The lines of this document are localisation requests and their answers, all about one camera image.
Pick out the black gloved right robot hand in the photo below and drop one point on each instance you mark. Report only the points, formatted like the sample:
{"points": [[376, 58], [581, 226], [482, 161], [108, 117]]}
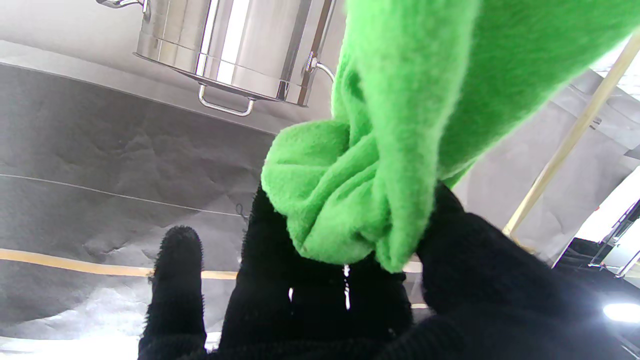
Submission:
{"points": [[300, 310]]}

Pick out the green microfibre towel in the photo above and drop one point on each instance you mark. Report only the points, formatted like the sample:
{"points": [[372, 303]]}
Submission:
{"points": [[400, 125]]}

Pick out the wooden drying rack stand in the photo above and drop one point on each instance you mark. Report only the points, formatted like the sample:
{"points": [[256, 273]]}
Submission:
{"points": [[565, 145]]}

